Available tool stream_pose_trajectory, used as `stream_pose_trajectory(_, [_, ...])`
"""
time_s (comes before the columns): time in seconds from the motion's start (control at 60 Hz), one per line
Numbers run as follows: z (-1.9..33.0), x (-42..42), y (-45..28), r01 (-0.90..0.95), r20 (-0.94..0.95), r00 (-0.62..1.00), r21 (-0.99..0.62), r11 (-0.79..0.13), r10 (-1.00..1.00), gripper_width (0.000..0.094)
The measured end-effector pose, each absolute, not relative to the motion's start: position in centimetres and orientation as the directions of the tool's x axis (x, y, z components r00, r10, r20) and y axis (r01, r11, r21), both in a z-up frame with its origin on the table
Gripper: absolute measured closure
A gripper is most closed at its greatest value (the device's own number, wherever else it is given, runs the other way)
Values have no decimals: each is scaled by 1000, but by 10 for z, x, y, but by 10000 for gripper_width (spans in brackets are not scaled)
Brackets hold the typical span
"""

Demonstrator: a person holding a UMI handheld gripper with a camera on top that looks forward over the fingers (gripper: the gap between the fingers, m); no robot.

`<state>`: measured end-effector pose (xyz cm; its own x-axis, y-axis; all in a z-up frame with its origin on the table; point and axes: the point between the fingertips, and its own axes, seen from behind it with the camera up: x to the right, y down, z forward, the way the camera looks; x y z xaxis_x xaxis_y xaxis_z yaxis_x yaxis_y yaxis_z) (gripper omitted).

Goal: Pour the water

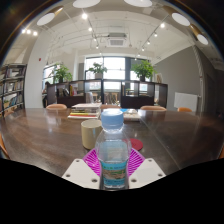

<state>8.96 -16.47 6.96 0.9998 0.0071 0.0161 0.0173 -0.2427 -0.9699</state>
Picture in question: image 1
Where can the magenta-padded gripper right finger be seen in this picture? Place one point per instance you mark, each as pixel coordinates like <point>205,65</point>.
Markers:
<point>146,173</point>

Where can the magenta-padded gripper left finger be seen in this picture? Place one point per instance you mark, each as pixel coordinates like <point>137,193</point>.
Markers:
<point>80,173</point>

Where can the clear water bottle blue cap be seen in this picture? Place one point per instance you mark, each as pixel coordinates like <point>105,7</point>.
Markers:
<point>112,150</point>

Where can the flat round red coaster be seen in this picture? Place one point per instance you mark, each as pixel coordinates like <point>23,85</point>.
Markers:
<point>137,144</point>

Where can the cream ceramic cup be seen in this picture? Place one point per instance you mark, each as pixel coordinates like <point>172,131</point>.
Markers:
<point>89,135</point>

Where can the blue and white book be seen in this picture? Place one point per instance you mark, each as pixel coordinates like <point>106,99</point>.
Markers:
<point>131,115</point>

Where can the stack of books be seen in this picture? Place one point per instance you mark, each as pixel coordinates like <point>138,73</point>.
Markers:
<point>85,111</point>

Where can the low black shelf unit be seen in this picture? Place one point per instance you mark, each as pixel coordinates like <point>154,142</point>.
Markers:
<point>133,100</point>

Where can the person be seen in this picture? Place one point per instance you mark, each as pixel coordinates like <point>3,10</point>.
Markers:
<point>45,93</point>

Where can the small bushy potted plant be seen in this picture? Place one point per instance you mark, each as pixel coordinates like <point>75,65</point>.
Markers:
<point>62,73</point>

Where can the large potted plant dark pot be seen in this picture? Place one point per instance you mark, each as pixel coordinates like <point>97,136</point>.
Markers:
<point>143,70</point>

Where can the potted plant in white pot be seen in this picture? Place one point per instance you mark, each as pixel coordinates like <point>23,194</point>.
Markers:
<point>97,69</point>

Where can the tall bookshelf with books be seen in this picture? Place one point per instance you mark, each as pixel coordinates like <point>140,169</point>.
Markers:
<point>11,90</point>

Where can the ceiling air conditioner unit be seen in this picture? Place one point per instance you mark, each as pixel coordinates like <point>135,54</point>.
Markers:
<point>116,40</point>

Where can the ceiling lights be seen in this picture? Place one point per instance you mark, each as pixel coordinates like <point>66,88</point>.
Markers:
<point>46,19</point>

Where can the white wall radiator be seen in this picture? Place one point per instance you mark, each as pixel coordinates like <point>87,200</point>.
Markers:
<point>186,101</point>

